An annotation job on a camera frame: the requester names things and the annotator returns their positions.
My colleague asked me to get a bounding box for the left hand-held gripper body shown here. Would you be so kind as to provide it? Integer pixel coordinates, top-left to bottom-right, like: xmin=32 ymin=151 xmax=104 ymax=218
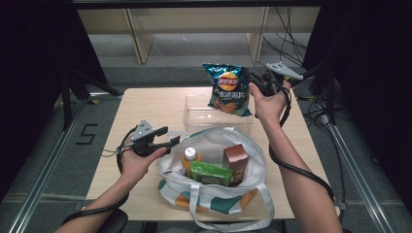
xmin=130 ymin=119 xmax=164 ymax=158

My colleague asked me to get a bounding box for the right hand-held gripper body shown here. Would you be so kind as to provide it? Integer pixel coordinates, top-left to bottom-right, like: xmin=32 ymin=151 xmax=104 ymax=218
xmin=257 ymin=61 xmax=304 ymax=97

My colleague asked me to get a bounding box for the blue chips bag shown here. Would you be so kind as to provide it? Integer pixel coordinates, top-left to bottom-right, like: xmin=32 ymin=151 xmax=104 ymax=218
xmin=202 ymin=62 xmax=253 ymax=117

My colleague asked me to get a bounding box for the clear plastic tray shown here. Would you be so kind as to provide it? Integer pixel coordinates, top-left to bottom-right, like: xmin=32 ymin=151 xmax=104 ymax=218
xmin=183 ymin=93 xmax=255 ymax=127

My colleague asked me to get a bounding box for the white tote bag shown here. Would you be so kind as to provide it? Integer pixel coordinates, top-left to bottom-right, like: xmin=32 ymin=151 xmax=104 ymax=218
xmin=155 ymin=126 xmax=276 ymax=233

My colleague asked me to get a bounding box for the green snack packet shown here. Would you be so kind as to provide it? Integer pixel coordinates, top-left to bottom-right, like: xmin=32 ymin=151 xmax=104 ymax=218
xmin=189 ymin=160 xmax=233 ymax=187

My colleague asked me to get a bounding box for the brown carton box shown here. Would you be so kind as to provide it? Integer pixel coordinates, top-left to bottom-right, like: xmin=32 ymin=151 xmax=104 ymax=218
xmin=223 ymin=144 xmax=250 ymax=188

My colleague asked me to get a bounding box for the person's right hand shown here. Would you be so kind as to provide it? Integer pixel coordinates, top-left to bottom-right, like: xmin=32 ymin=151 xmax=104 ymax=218
xmin=248 ymin=81 xmax=292 ymax=125

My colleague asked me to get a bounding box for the person's left hand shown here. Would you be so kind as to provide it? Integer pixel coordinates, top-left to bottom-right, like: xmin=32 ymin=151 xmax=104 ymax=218
xmin=120 ymin=148 xmax=168 ymax=188

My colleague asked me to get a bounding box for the orange juice bottle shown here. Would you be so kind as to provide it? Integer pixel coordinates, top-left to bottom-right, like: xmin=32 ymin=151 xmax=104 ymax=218
xmin=181 ymin=147 xmax=202 ymax=179

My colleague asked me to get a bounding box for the black metal stand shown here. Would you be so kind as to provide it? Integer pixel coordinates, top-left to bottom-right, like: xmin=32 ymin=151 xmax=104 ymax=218
xmin=61 ymin=69 xmax=122 ymax=130
xmin=290 ymin=61 xmax=338 ymax=125

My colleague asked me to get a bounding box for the beige desk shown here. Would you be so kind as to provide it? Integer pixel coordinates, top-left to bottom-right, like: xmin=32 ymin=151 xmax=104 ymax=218
xmin=77 ymin=6 xmax=322 ymax=65

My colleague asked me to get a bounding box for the dark curtain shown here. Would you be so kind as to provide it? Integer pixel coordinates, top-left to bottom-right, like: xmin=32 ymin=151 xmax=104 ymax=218
xmin=302 ymin=0 xmax=412 ymax=215
xmin=0 ymin=0 xmax=109 ymax=202

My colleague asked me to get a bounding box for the black chair seat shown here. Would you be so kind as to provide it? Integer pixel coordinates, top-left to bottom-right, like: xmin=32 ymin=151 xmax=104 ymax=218
xmin=96 ymin=208 xmax=129 ymax=233

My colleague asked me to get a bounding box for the black cable bundle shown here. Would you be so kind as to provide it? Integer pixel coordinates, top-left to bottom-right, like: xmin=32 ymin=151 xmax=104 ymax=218
xmin=261 ymin=6 xmax=309 ymax=76

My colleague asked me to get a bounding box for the left hand-held gripper cable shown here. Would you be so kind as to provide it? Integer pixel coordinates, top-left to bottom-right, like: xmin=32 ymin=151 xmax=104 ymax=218
xmin=61 ymin=126 xmax=139 ymax=226

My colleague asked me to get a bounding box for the hand-held gripper cable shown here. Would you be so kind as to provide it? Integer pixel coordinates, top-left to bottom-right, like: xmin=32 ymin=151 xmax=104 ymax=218
xmin=267 ymin=85 xmax=335 ymax=203
xmin=61 ymin=126 xmax=139 ymax=226

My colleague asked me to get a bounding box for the black cable tangle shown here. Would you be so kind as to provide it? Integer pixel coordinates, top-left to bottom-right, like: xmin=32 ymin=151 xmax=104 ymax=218
xmin=297 ymin=93 xmax=332 ymax=130

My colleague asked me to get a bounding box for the right hand-held gripper cable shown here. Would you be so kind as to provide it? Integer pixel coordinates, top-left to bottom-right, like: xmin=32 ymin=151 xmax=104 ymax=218
xmin=267 ymin=85 xmax=335 ymax=203

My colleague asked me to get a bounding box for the metal floor rail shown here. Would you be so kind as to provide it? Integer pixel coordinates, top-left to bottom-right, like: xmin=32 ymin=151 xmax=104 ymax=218
xmin=324 ymin=122 xmax=396 ymax=233
xmin=8 ymin=96 xmax=95 ymax=233

